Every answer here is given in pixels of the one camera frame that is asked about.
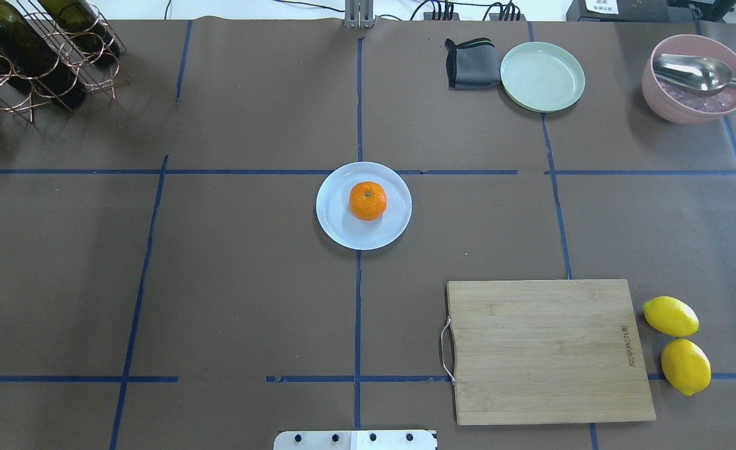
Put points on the orange mandarin fruit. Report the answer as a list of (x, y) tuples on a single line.
[(367, 200)]

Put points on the light blue plate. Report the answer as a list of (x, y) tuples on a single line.
[(335, 215)]

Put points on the light green plate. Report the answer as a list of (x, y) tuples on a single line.
[(542, 77)]

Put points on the grey folded cloth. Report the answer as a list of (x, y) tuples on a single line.
[(473, 64)]

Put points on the bamboo cutting board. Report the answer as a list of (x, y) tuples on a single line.
[(546, 352)]

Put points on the black power strip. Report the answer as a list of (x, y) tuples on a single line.
[(453, 11)]

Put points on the upper yellow lemon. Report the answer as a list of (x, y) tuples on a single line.
[(671, 316)]

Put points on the yellow lemon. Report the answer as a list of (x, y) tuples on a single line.
[(671, 316), (685, 366)]

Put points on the pink ribbed bowl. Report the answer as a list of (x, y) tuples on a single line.
[(676, 104)]

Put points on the lower yellow lemon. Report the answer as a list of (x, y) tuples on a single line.
[(685, 366)]

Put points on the metal ladle spoon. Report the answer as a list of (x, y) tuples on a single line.
[(699, 74)]

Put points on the dark green wine bottle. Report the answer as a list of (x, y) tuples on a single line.
[(36, 60)]

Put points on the grey metal camera post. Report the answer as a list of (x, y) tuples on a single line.
[(359, 14)]

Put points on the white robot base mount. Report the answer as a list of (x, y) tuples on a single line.
[(358, 439)]

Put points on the copper wire bottle rack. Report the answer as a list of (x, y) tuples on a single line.
[(17, 94)]

